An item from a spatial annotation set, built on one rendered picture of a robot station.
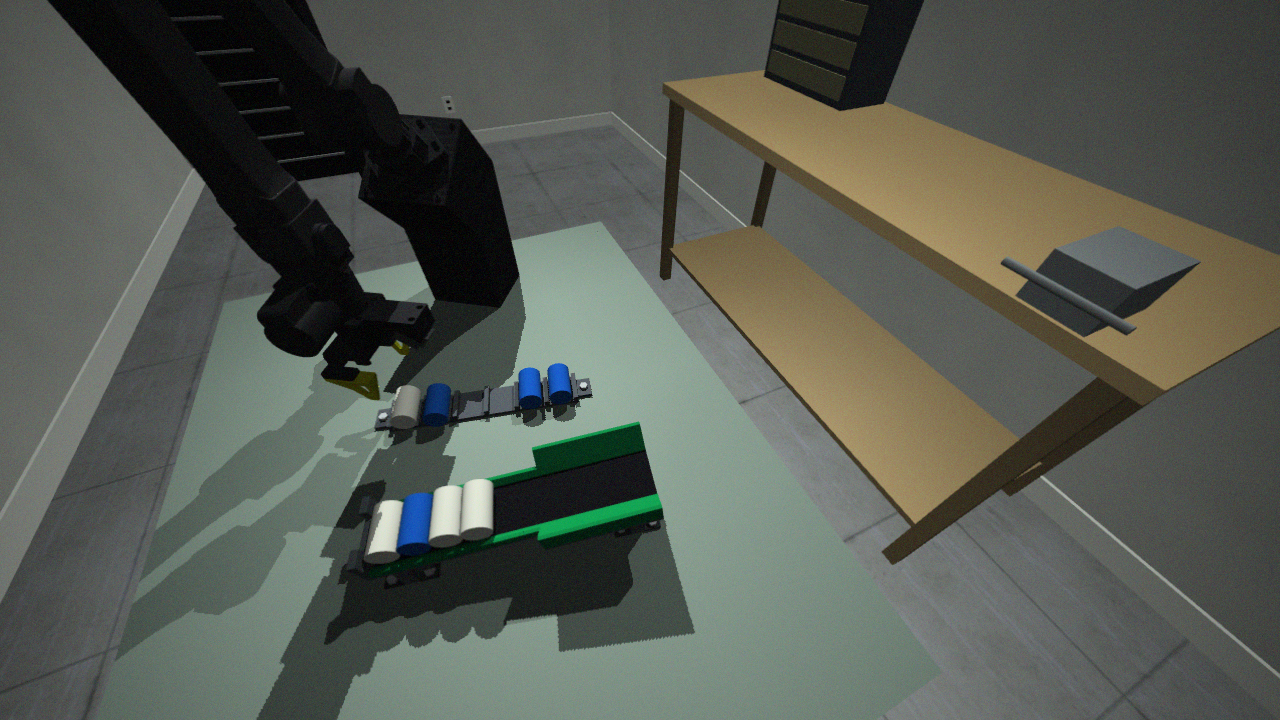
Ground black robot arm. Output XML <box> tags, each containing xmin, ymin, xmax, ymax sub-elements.
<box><xmin>47</xmin><ymin>0</ymin><xmax>448</xmax><ymax>357</ymax></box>

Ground blue cylinder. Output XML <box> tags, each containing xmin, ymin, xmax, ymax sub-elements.
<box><xmin>518</xmin><ymin>366</ymin><xmax>541</xmax><ymax>409</ymax></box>
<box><xmin>422</xmin><ymin>383</ymin><xmax>451</xmax><ymax>427</ymax></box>
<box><xmin>547</xmin><ymin>363</ymin><xmax>572</xmax><ymax>404</ymax></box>
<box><xmin>396</xmin><ymin>493</ymin><xmax>433</xmax><ymax>556</ymax></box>

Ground grey cylinder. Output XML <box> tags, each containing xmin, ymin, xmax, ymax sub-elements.
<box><xmin>390</xmin><ymin>386</ymin><xmax>421</xmax><ymax>429</ymax></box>

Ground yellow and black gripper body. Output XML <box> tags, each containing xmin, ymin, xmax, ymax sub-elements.
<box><xmin>321</xmin><ymin>301</ymin><xmax>396</xmax><ymax>380</ymax></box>

